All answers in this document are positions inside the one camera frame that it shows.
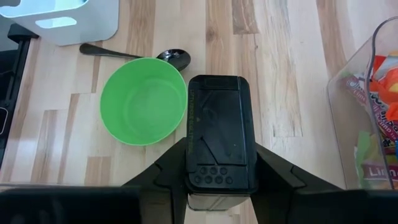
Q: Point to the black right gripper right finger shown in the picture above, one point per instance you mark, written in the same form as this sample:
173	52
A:
286	199

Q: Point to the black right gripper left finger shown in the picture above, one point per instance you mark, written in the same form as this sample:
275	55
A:
161	193

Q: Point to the dark green tin box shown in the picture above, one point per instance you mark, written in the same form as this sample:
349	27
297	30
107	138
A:
220	130

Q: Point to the pink ramen noodle packet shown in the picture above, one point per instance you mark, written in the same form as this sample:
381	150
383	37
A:
382	172

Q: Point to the green plastic bowl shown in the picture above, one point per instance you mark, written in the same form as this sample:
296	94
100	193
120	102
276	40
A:
143	102

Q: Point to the short clear plastic bin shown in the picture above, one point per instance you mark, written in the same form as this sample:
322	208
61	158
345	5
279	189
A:
348	124

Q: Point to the dark metal spoon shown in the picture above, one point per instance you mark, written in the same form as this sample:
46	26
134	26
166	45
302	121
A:
177	57

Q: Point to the white plastic bin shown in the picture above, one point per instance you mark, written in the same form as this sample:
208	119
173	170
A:
93	25

